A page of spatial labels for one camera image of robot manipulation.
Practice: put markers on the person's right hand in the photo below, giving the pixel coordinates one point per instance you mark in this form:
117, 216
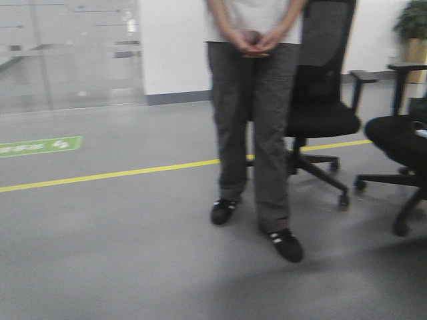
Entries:
244, 41

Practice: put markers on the person's left hand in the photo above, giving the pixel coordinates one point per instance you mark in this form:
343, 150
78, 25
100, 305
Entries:
270, 40

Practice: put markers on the standing person grey trousers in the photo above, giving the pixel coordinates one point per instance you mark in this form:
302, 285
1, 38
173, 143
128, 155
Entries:
257, 90

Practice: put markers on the black mesh office chair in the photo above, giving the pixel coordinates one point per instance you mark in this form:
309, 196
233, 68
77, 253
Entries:
316, 109

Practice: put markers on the potted green plant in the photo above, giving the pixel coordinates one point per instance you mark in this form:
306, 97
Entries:
411, 27

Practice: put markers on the black office chair right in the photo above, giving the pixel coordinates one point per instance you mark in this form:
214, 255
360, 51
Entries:
397, 136

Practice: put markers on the green floor sticker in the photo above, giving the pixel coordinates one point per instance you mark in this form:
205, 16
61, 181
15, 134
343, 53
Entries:
40, 146

